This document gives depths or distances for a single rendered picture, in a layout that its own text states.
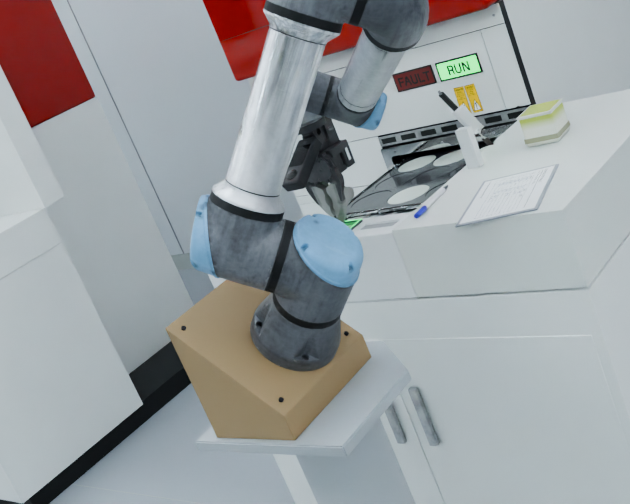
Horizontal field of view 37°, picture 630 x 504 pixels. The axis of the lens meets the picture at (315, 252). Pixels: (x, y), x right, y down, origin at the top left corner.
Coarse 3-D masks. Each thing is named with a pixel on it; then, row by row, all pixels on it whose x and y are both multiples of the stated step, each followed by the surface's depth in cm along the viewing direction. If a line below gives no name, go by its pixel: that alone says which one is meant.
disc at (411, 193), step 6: (414, 186) 221; (420, 186) 219; (426, 186) 217; (402, 192) 220; (408, 192) 218; (414, 192) 216; (420, 192) 215; (390, 198) 219; (396, 198) 218; (402, 198) 216; (408, 198) 214; (414, 198) 212
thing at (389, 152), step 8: (488, 128) 227; (496, 128) 225; (504, 128) 224; (440, 136) 237; (448, 136) 234; (456, 136) 233; (480, 136) 229; (488, 136) 228; (496, 136) 226; (400, 144) 245; (408, 144) 243; (416, 144) 241; (424, 144) 240; (432, 144) 238; (440, 144) 237; (448, 144) 235; (456, 144) 234; (384, 152) 248; (392, 152) 247; (400, 152) 245; (408, 152) 244; (384, 160) 250; (392, 160) 248
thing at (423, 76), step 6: (408, 72) 233; (414, 72) 232; (420, 72) 231; (426, 72) 230; (396, 78) 236; (402, 78) 235; (408, 78) 234; (414, 78) 233; (420, 78) 232; (426, 78) 231; (432, 78) 230; (402, 84) 236; (408, 84) 235; (414, 84) 234; (420, 84) 233
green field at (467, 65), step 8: (472, 56) 221; (440, 64) 227; (448, 64) 226; (456, 64) 224; (464, 64) 223; (472, 64) 222; (440, 72) 228; (448, 72) 227; (456, 72) 225; (464, 72) 224; (472, 72) 223
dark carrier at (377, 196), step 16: (480, 144) 232; (464, 160) 225; (400, 176) 234; (416, 176) 228; (432, 176) 223; (448, 176) 218; (368, 192) 231; (384, 192) 226; (432, 192) 212; (352, 208) 224; (368, 208) 219
